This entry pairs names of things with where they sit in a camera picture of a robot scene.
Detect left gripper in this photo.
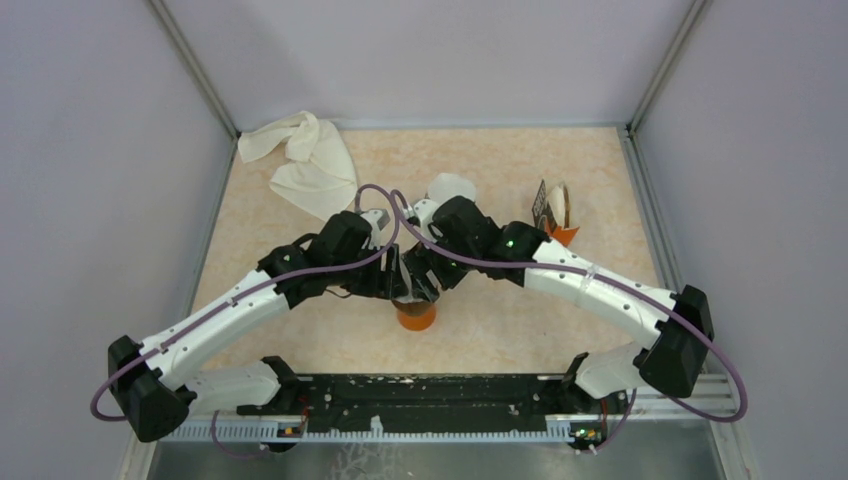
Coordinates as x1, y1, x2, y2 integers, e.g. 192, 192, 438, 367
330, 240, 409, 300

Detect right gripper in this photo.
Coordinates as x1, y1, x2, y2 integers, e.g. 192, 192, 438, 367
402, 229, 479, 302

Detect white paper coffee filter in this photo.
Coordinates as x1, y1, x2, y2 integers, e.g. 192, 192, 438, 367
426, 172, 477, 203

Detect orange coffee filter box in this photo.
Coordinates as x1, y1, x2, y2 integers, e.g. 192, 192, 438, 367
531, 180, 579, 247

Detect orange glass flask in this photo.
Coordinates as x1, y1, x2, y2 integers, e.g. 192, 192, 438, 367
396, 306, 437, 332

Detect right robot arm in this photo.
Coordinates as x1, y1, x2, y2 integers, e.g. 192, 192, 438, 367
401, 195, 713, 412

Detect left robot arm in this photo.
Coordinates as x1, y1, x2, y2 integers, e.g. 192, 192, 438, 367
105, 209, 398, 443

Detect white cloth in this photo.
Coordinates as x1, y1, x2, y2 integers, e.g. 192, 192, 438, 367
238, 111, 358, 220

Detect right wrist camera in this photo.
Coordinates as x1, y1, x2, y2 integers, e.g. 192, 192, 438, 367
405, 198, 440, 242

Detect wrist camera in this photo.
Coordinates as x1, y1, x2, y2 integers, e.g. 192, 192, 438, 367
405, 198, 440, 242
360, 208, 391, 249

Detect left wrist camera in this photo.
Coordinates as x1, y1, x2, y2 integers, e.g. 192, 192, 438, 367
360, 208, 391, 249

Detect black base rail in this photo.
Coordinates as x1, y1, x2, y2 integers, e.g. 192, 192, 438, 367
235, 372, 598, 437

